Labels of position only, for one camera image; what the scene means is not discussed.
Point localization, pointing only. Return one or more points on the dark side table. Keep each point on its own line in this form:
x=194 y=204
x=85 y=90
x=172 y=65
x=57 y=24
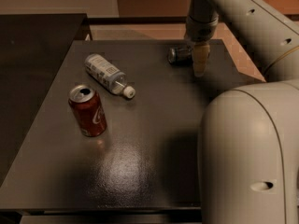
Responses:
x=32 y=49

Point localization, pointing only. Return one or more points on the red coca-cola can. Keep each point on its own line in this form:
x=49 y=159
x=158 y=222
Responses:
x=87 y=108

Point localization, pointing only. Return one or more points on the clear plastic water bottle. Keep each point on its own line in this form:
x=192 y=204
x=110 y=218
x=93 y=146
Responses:
x=109 y=76

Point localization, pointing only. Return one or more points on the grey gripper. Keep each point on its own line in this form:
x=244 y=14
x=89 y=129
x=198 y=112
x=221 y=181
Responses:
x=201 y=31

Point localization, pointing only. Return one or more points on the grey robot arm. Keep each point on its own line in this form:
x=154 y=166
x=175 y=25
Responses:
x=248 y=148

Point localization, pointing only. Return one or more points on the silver blue redbull can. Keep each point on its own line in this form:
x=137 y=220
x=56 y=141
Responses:
x=179 y=54

